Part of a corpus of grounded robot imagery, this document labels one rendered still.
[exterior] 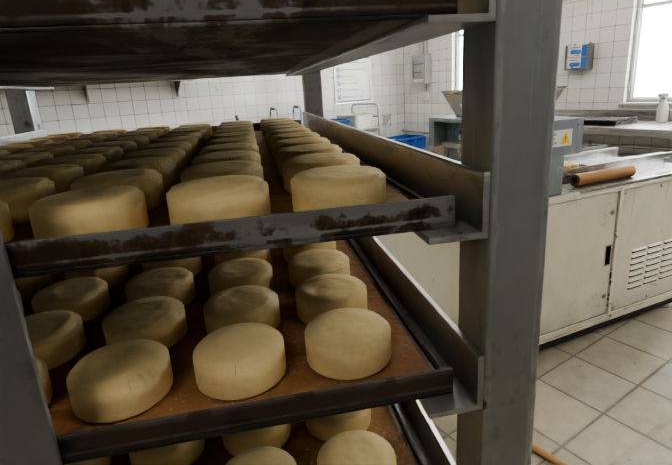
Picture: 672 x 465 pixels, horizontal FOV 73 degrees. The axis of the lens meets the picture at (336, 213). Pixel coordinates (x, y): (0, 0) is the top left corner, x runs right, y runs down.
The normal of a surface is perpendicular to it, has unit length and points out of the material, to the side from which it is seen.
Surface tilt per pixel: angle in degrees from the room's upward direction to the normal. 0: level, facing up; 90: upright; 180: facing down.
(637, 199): 90
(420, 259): 90
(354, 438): 0
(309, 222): 90
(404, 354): 0
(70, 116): 90
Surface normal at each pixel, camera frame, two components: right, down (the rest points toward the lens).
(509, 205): 0.19, 0.26
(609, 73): -0.83, 0.19
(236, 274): -0.06, -0.96
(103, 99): 0.55, 0.19
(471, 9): -0.98, 0.11
